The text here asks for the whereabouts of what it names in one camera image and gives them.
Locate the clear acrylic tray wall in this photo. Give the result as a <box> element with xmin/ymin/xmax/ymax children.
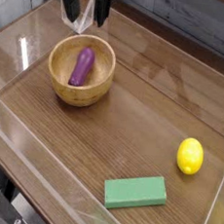
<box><xmin>0</xmin><ymin>85</ymin><xmax>152</xmax><ymax>224</ymax></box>

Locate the black metal bracket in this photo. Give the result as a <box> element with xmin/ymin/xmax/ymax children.
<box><xmin>0</xmin><ymin>194</ymin><xmax>26</xmax><ymax>224</ymax></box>

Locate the brown wooden bowl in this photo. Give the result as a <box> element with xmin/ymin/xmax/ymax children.
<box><xmin>48</xmin><ymin>34</ymin><xmax>116</xmax><ymax>107</ymax></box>

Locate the green rectangular block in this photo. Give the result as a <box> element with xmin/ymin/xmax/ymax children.
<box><xmin>104</xmin><ymin>176</ymin><xmax>167</xmax><ymax>208</ymax></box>

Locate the purple toy eggplant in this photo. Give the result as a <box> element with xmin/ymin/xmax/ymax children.
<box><xmin>68</xmin><ymin>48</ymin><xmax>95</xmax><ymax>87</ymax></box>

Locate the clear acrylic corner bracket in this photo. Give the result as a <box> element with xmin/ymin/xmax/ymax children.
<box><xmin>60</xmin><ymin>0</ymin><xmax>95</xmax><ymax>34</ymax></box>

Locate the yellow toy lemon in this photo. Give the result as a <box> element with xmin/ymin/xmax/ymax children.
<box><xmin>176</xmin><ymin>137</ymin><xmax>205</xmax><ymax>175</ymax></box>

